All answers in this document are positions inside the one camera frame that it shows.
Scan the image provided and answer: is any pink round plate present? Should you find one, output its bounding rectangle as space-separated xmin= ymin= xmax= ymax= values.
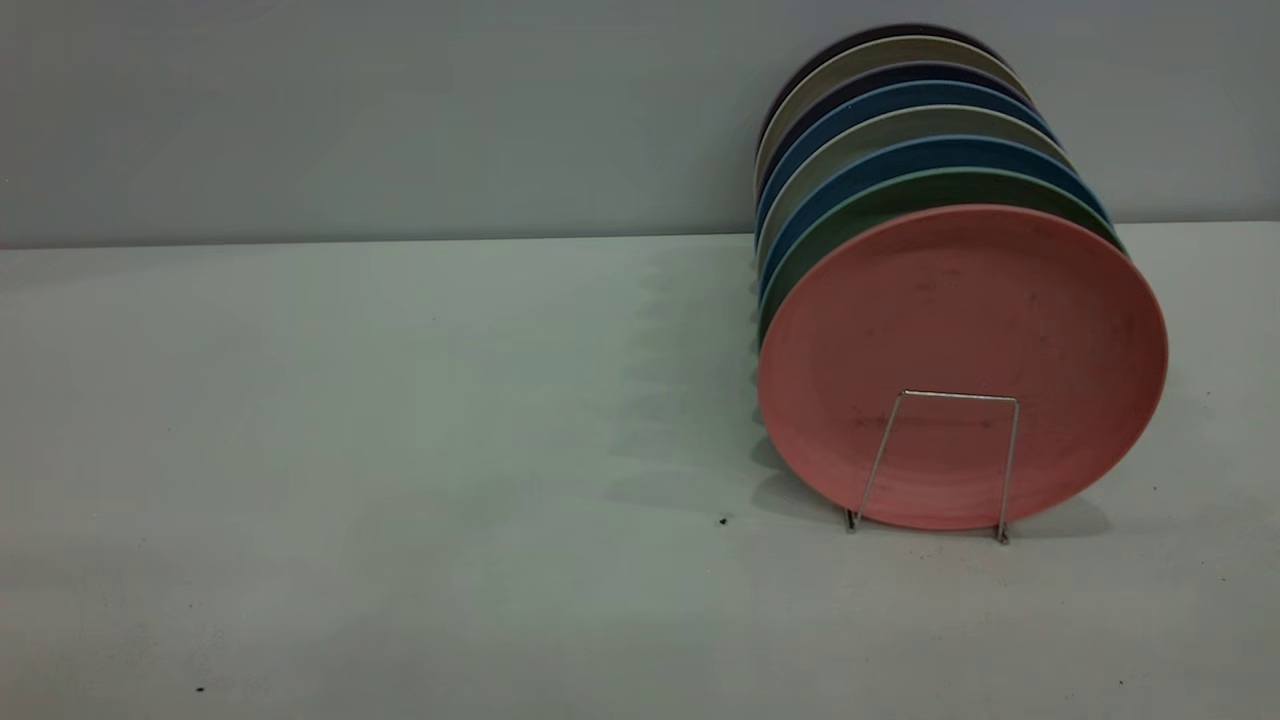
xmin=756 ymin=204 xmax=1169 ymax=531

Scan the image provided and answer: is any green round plate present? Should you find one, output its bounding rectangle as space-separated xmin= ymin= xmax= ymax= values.
xmin=757 ymin=166 xmax=1127 ymax=341

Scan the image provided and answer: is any blue round plate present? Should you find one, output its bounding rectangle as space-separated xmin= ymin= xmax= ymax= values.
xmin=758 ymin=135 xmax=1113 ymax=301
xmin=755 ymin=80 xmax=1057 ymax=241

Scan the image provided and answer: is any beige round plate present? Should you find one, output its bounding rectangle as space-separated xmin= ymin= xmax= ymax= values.
xmin=755 ymin=36 xmax=1031 ymax=191
xmin=757 ymin=104 xmax=1076 ymax=271

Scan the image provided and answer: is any dark purple round plate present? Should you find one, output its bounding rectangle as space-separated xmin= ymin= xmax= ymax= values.
xmin=757 ymin=62 xmax=1031 ymax=191

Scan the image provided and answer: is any dark maroon round plate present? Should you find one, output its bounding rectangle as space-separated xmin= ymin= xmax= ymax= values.
xmin=760 ymin=24 xmax=1011 ymax=141

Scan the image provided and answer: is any silver wire plate rack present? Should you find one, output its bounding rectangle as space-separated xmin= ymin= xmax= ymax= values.
xmin=843 ymin=390 xmax=1021 ymax=546

